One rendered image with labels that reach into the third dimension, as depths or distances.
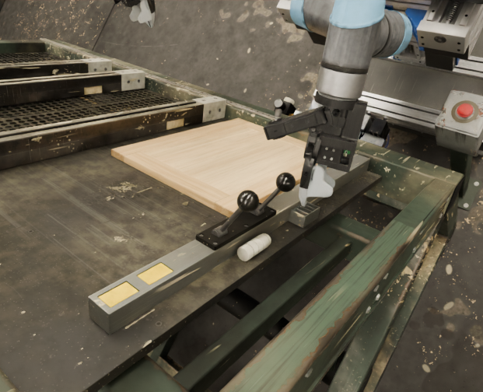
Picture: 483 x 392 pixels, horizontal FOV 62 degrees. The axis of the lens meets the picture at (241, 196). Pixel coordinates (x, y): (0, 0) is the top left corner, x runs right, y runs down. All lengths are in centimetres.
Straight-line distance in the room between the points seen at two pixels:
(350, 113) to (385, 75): 153
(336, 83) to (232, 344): 45
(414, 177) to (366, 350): 54
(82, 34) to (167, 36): 98
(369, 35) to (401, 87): 152
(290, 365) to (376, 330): 83
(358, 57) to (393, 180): 70
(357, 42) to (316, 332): 42
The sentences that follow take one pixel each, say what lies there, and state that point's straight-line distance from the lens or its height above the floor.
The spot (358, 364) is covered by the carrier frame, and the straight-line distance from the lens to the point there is 139.
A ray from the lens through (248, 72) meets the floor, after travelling 278.
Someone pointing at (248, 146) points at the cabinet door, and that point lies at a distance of 129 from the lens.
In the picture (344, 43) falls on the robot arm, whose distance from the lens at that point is 66.
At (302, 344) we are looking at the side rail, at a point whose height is 159.
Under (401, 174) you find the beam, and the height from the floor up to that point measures 89.
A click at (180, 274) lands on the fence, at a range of 68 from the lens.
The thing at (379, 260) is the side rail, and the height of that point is 135.
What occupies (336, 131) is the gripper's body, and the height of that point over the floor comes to 150.
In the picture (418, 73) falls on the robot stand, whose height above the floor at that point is 21.
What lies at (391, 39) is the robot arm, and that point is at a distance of 74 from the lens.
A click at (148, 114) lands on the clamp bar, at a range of 131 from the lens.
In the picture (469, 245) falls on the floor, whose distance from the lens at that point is 216.
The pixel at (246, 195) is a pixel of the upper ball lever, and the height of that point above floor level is 155.
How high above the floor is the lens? 214
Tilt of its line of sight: 60 degrees down
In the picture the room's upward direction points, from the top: 63 degrees counter-clockwise
